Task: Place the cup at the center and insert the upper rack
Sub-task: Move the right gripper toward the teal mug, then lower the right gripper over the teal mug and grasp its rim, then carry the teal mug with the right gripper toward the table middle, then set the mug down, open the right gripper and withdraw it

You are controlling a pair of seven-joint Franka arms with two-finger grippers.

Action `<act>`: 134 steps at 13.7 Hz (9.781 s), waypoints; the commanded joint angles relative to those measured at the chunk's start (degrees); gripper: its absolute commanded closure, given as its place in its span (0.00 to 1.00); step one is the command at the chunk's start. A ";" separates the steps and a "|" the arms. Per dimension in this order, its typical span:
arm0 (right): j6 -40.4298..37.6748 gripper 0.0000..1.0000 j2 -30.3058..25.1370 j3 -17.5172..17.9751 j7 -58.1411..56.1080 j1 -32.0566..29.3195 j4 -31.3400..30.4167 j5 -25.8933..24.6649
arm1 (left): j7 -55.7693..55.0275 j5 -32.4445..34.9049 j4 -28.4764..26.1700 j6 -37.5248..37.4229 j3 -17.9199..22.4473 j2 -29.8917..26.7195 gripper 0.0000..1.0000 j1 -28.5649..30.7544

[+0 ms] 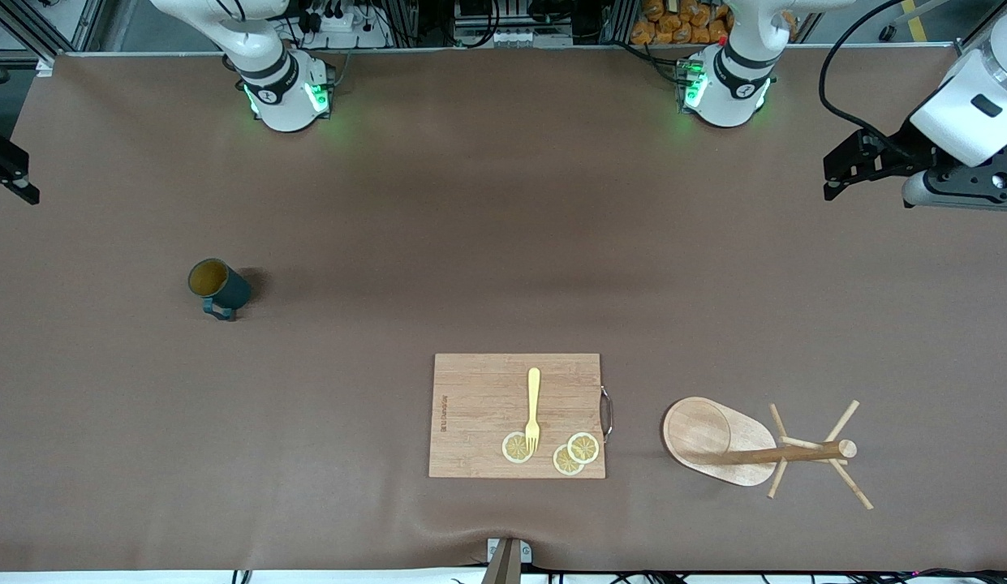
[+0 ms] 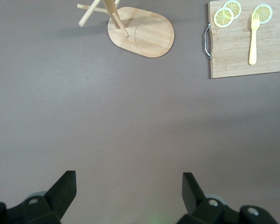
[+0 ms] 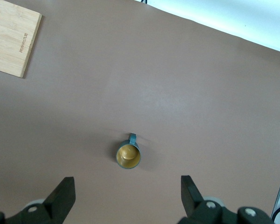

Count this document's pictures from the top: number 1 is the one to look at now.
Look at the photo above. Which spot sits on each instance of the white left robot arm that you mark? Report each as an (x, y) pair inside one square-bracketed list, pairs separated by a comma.
[(734, 81)]

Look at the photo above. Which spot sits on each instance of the yellow plastic fork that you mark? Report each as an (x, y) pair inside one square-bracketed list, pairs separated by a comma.
[(534, 389)]

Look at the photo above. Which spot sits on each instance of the lemon slice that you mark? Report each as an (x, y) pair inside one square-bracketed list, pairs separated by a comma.
[(511, 448), (585, 448), (563, 464)]

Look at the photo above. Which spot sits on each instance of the white power strip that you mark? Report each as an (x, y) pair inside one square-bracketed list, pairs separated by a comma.
[(341, 24)]

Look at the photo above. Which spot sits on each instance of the metal table edge bracket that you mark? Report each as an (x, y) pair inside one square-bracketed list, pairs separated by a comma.
[(507, 564)]

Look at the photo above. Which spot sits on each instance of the orange netted bag pile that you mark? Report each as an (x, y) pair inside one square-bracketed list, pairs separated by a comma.
[(682, 24)]

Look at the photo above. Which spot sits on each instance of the bamboo cutting board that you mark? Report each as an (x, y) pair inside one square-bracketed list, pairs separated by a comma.
[(479, 405)]

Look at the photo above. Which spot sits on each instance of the dark teal cup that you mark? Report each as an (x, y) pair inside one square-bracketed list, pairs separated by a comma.
[(237, 290)]

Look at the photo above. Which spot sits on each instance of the brown table mat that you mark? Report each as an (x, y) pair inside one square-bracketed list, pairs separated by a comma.
[(471, 243)]

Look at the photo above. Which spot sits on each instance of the wooden cup rack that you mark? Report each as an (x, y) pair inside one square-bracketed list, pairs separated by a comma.
[(698, 430)]

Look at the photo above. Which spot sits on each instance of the grey electronics box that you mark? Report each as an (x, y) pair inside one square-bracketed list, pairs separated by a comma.
[(511, 36)]

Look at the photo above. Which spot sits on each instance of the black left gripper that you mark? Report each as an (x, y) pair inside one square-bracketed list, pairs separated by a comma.
[(906, 148)]

